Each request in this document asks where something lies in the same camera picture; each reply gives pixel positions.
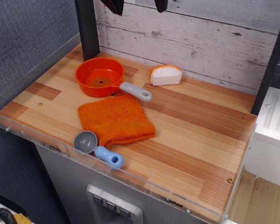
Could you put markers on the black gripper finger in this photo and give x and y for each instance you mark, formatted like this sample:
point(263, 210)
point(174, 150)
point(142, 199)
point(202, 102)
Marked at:
point(115, 6)
point(161, 5)

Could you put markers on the orange pot with grey handle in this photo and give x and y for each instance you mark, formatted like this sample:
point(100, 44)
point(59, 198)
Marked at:
point(102, 76)

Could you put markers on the toy bread slice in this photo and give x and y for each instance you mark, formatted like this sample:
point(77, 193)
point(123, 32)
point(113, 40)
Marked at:
point(165, 75)

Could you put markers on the orange knitted cloth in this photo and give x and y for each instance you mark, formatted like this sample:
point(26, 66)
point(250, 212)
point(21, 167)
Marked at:
point(116, 120)

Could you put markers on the clear acrylic table guard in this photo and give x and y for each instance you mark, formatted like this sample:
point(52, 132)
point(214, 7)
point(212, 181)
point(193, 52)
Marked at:
point(44, 179)

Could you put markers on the white ribbed side counter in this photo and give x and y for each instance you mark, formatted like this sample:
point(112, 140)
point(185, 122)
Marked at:
point(262, 157)

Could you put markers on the grey cabinet dispenser panel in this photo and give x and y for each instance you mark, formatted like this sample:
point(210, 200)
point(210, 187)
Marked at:
point(110, 209)

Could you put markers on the yellow tape piece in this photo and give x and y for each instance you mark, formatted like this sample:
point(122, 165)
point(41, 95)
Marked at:
point(21, 219)

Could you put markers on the dark left vertical post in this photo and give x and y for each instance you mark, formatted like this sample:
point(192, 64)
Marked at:
point(88, 28)

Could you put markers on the dark vertical post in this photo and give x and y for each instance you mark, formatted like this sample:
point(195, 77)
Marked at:
point(267, 78)
point(88, 28)

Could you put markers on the dark right vertical post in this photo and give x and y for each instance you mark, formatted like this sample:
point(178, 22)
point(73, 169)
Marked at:
point(267, 78)

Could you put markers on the grey scoop with blue handle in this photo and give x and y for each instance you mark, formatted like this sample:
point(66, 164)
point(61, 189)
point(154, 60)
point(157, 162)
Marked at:
point(87, 142)

